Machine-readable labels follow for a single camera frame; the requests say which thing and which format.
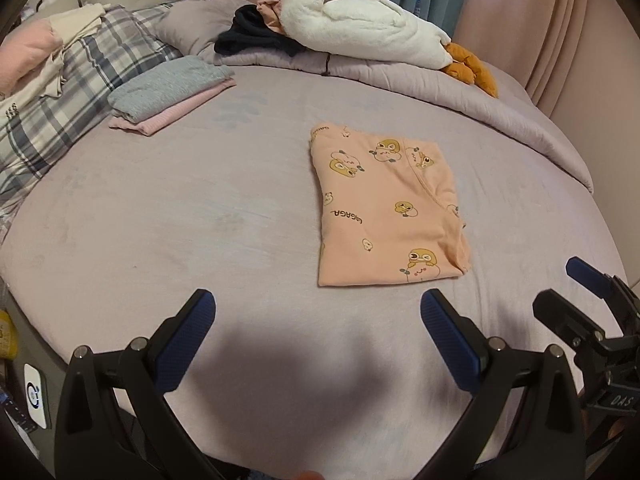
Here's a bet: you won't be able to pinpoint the mauve rolled duvet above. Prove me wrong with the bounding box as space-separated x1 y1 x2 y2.
152 0 593 191

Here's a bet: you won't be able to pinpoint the white plush goose toy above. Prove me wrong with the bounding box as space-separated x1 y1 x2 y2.
280 0 452 70

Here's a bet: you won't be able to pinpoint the peach cartoon print baby garment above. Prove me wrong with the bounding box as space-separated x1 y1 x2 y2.
309 124 471 287

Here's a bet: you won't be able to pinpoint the pink curtain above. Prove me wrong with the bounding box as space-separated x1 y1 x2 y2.
209 0 640 122

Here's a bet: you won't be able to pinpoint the cream cloth on blanket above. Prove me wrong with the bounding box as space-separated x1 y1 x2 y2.
1 3 106 117

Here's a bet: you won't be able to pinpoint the white device with blue ring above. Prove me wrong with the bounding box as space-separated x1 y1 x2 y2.
23 363 49 429

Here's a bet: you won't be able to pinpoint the dark navy garment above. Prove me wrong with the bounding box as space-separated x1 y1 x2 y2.
214 4 306 56

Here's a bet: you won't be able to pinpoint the pink fluffy cloth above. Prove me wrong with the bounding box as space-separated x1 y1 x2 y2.
0 18 63 99

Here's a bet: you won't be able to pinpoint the plaid grey blanket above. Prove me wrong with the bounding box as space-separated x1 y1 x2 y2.
1 2 180 235

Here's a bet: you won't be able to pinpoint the orange plush goose feet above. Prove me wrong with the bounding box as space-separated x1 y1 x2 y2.
442 42 498 98

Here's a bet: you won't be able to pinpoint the folded pink garment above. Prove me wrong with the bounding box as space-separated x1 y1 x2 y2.
107 78 236 136

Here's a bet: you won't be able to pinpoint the folded grey garment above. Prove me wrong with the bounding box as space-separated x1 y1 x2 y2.
107 55 234 124

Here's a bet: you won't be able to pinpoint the mauve bed sheet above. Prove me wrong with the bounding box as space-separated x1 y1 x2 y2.
1 66 624 479

